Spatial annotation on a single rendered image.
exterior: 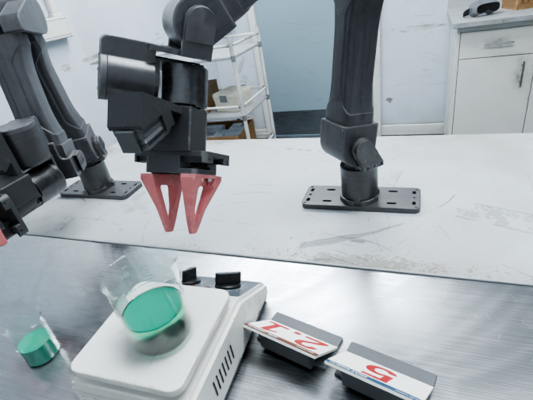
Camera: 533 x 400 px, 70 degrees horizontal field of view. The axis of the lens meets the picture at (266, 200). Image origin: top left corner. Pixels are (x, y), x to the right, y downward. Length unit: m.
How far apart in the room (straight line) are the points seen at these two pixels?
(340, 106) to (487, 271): 0.30
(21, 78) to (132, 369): 0.51
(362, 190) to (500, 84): 2.11
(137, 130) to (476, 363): 0.41
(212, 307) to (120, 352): 0.09
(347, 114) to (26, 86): 0.51
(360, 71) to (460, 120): 2.17
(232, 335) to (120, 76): 0.30
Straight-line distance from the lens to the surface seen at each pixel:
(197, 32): 0.46
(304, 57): 3.30
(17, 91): 0.74
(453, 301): 0.52
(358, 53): 0.58
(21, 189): 0.66
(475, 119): 2.75
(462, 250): 0.60
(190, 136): 0.44
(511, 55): 2.67
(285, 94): 3.42
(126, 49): 0.47
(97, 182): 0.94
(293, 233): 0.63
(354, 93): 0.59
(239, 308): 0.43
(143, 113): 0.40
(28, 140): 0.67
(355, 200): 0.66
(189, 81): 0.48
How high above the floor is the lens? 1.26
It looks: 30 degrees down
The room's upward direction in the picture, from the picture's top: 10 degrees counter-clockwise
